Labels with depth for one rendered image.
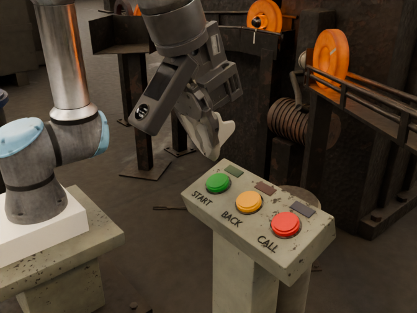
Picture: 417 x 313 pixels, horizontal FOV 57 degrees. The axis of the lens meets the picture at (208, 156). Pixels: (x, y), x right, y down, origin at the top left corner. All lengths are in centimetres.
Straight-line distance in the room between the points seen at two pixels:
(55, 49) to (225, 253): 58
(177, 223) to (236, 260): 95
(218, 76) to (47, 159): 57
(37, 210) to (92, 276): 26
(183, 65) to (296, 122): 76
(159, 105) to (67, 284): 75
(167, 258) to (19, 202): 59
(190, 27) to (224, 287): 44
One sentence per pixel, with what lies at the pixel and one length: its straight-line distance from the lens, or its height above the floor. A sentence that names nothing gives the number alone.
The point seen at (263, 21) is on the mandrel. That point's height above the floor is 74.
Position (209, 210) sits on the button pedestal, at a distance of 63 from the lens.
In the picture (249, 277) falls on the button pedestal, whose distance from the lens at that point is 64.
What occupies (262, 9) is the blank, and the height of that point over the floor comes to 78.
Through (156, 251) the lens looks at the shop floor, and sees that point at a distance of 145.
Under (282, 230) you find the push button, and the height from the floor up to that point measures 61.
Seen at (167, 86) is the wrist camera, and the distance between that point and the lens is 51.
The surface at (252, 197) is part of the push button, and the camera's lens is 61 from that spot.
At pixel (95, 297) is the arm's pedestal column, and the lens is 124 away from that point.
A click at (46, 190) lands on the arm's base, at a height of 44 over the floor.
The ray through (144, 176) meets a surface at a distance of 190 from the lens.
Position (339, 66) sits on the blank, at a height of 71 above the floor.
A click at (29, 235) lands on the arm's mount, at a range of 103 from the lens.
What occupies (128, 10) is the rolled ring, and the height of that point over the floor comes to 69.
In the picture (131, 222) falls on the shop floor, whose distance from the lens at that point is 161.
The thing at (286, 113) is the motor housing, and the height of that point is 51.
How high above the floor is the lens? 95
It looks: 27 degrees down
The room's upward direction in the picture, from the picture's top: straight up
